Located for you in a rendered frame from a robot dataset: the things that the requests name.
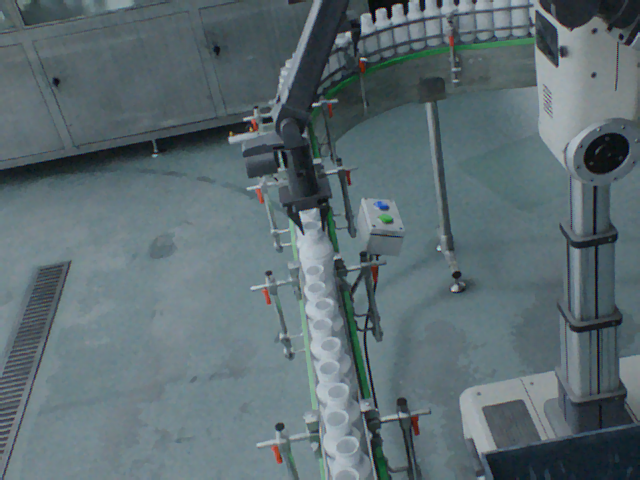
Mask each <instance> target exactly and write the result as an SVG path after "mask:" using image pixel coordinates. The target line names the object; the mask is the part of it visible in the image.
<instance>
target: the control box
mask: <svg viewBox="0 0 640 480"><path fill-rule="evenodd" d="M377 201H383V202H385V203H387V205H388V207H387V208H386V209H380V208H377V207H376V206H375V203H376V202H377ZM381 214H388V215H391V216H392V217H393V221H392V222H384V221H381V220H380V219H379V216H380V215H381ZM357 224H358V228H359V232H360V235H361V239H362V243H363V247H364V251H365V252H367V254H369V257H368V259H369V262H373V260H374V256H375V257H376V261H379V258H378V257H380V256H381V255H384V256H396V257H398V256H399V255H400V251H401V246H402V242H403V237H404V234H405V229H404V226H403V223H402V220H401V217H400V215H399V212H398V209H397V206H396V203H395V201H388V200H379V199H369V198H362V201H361V206H360V210H359V215H358V219H357ZM363 278H364V276H363V274H362V270H361V272H360V273H359V275H358V277H357V279H356V280H355V282H354V284H353V286H352V288H350V287H349V295H350V297H351V301H352V304H354V303H353V298H352V297H353V296H354V294H355V292H356V290H357V289H358V287H359V285H360V283H361V281H362V280H363ZM366 333H367V331H366V332H364V334H363V344H364V352H365V358H366V365H367V371H368V376H369V382H370V387H371V392H372V397H373V402H374V407H375V408H378V410H379V407H378V402H376V396H375V391H374V386H373V381H372V376H371V371H370V365H369V358H368V352H367V345H366Z"/></svg>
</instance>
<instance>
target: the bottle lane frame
mask: <svg viewBox="0 0 640 480"><path fill-rule="evenodd" d="M309 132H310V133H309V134H310V139H311V144H312V149H313V154H314V159H317V158H319V154H318V149H317V144H316V140H315V135H314V132H313V130H311V131H309ZM326 219H327V224H328V225H327V226H328V229H329V233H328V234H330V239H331V241H330V242H331V243H333V245H334V252H335V253H337V252H340V248H339V243H338V238H337V234H336V229H335V224H334V220H333V215H331V210H330V206H329V211H328V214H327V217H326ZM289 221H290V229H291V237H292V245H293V254H294V261H297V254H296V245H295V237H294V230H293V222H292V220H291V219H290V218H289ZM342 294H343V295H342V296H341V297H343V299H344V304H345V305H344V306H343V307H345V309H346V315H347V317H346V318H347V320H348V325H349V328H347V329H349V330H350V335H351V339H350V341H352V345H353V350H354V351H352V352H353V353H354V355H355V359H356V363H355V366H357V370H358V375H359V376H358V377H357V379H359V380H360V385H361V390H360V392H362V395H363V399H366V398H371V395H370V391H369V386H368V381H367V377H366V372H365V367H364V362H363V357H362V352H361V348H360V343H359V338H358V334H357V329H356V324H355V320H354V315H353V309H352V305H351V300H350V295H349V291H343V292H342ZM299 302H300V310H301V319H302V327H303V335H304V343H305V351H306V359H307V368H308V376H309V384H310V392H311V400H312V409H313V410H316V401H315V393H314V386H313V378H312V370H311V362H310V354H309V347H308V339H307V331H306V324H305V316H304V307H303V300H299ZM373 453H374V454H375V456H376V462H377V467H378V468H377V469H376V471H378V472H379V477H380V480H389V477H388V473H387V468H386V463H385V459H384V453H383V448H382V446H380V447H375V448H374V451H373ZM319 467H320V475H321V480H325V473H324V465H323V458H319Z"/></svg>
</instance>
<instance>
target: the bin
mask: <svg viewBox="0 0 640 480"><path fill-rule="evenodd" d="M480 456H481V459H482V463H483V468H484V478H485V480H640V422H638V423H632V424H627V425H622V426H617V427H612V428H607V429H601V430H596V431H591V432H585V433H580V434H576V435H571V436H565V437H561V436H560V438H559V437H555V438H550V439H544V440H539V441H535V442H530V443H524V444H519V445H514V446H509V447H504V448H498V449H494V450H489V451H484V452H480Z"/></svg>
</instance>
